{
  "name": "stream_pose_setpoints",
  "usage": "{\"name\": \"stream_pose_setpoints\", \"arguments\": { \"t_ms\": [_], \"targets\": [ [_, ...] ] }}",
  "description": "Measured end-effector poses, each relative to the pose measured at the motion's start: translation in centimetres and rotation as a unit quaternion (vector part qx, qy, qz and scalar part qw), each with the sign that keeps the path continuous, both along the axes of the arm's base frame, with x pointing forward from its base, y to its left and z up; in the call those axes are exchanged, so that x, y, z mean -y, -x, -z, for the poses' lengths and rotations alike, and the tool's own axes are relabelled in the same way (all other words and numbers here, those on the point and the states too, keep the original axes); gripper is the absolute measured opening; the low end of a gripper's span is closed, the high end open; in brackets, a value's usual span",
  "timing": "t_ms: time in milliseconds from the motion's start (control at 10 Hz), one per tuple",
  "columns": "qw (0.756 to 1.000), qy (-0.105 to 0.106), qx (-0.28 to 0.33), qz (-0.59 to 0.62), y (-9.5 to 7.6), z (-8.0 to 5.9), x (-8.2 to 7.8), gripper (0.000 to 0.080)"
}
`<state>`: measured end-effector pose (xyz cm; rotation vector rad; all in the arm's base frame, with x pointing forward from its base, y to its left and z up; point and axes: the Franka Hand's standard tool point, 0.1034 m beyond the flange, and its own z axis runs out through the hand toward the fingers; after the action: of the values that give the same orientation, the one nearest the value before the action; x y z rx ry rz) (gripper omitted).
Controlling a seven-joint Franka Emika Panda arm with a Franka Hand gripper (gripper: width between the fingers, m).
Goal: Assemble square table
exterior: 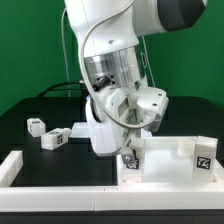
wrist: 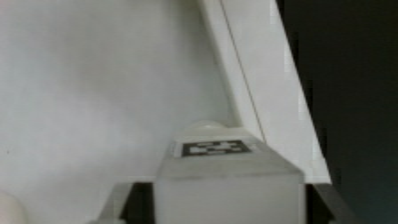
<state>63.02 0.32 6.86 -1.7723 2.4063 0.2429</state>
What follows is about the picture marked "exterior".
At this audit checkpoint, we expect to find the black cable at base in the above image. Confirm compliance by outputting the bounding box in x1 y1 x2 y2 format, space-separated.
37 79 88 98

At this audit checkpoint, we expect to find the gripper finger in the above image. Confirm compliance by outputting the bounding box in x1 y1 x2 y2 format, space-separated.
121 147 136 164

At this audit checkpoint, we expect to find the white cable left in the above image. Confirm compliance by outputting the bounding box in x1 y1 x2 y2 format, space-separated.
60 6 72 98

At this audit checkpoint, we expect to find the white cable right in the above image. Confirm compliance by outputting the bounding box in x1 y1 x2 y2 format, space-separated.
81 0 158 130

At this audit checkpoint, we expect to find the white cable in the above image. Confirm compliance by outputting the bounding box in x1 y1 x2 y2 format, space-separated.
60 6 72 98
81 0 158 130

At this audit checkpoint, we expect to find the white U-shaped obstacle fence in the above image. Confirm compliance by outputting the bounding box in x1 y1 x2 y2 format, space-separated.
0 151 224 212

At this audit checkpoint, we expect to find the white marker base plate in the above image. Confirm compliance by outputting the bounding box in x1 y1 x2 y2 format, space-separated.
69 122 152 138

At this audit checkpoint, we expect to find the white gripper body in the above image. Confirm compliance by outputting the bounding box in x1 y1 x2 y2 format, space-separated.
86 86 169 156

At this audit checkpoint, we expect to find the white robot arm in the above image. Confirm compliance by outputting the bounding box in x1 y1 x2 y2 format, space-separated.
64 0 207 166

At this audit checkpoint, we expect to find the white square tabletop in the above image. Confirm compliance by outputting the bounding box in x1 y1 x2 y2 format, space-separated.
117 136 224 184

